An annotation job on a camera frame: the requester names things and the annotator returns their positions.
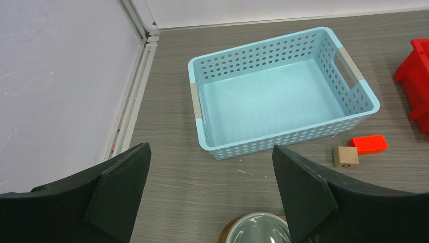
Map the small wooden cube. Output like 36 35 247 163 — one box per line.
333 146 360 168

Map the red plastic bin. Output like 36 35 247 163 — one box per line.
394 38 428 134

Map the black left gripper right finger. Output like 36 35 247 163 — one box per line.
272 145 428 242

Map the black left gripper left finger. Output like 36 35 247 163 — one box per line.
1 143 152 242

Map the light blue perforated basket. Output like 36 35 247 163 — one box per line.
188 27 380 160

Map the orange block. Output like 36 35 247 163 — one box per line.
347 134 389 155

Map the oval wooden tray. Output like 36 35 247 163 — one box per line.
218 214 287 243

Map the grey-green mug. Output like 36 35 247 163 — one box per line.
227 213 291 242

